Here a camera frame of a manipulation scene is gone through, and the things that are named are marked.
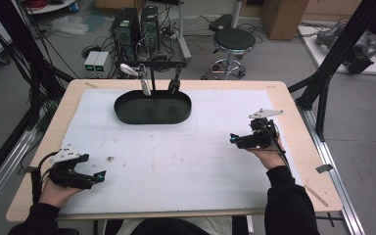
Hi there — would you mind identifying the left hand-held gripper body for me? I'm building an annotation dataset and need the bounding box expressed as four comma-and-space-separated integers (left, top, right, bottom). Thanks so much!
48, 148, 91, 190

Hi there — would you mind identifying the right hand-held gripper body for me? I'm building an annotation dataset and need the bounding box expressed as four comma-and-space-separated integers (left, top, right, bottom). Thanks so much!
241, 108, 284, 151

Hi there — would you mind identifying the black key stand with tray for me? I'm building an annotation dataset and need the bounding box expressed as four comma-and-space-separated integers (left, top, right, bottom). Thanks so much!
114, 60, 193, 125

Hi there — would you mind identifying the person's right hand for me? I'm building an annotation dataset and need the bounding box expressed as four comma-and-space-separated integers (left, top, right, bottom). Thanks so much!
246, 143, 287, 170

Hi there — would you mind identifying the person's left hand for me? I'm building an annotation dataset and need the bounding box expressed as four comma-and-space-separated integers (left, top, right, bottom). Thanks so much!
38, 180, 84, 209

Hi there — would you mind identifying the grey tape piece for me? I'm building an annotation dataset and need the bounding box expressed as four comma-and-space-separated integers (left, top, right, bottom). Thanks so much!
315, 164, 335, 174

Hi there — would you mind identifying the black round stool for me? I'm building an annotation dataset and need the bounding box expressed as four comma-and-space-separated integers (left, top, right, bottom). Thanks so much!
202, 26, 258, 81

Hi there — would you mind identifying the white floor platform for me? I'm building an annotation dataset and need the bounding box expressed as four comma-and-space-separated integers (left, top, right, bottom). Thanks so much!
298, 24, 376, 76

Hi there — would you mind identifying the white power supply unit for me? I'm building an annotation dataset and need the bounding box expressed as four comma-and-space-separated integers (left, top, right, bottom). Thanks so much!
93, 51, 111, 78
83, 50, 101, 78

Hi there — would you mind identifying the brown cardboard box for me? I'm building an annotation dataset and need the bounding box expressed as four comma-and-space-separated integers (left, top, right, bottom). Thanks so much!
259, 0, 310, 41

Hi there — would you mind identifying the white metal stand leg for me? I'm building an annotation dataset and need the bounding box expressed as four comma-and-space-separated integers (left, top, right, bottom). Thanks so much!
175, 0, 192, 63

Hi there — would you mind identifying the grey black machine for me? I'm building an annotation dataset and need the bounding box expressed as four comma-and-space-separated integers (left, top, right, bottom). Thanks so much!
315, 22, 376, 74

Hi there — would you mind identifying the large black computer tower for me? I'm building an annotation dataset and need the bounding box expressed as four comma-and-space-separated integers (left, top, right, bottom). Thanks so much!
110, 7, 142, 63

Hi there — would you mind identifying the clear plastic bag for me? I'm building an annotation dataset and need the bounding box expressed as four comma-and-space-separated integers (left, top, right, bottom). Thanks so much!
49, 14, 90, 36

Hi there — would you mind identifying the slim black computer tower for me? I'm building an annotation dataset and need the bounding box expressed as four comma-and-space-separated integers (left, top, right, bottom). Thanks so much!
140, 5, 161, 53

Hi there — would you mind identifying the right hand-held gripper cable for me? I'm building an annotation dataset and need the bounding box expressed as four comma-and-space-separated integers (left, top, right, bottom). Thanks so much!
263, 124, 292, 170

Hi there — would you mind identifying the hand-held gripper cable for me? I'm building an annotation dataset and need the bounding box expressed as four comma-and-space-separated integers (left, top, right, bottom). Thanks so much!
263, 124, 292, 170
29, 151, 61, 205

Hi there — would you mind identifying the left hand-held gripper cable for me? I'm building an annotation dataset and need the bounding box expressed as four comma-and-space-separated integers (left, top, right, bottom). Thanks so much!
29, 151, 61, 205

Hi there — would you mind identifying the aluminium rail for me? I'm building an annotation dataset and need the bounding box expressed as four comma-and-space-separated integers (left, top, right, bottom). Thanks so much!
298, 106, 367, 235
0, 128, 37, 218

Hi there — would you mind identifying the black metal frame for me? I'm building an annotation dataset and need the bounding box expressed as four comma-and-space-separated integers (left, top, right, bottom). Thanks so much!
0, 0, 76, 194
287, 0, 376, 142

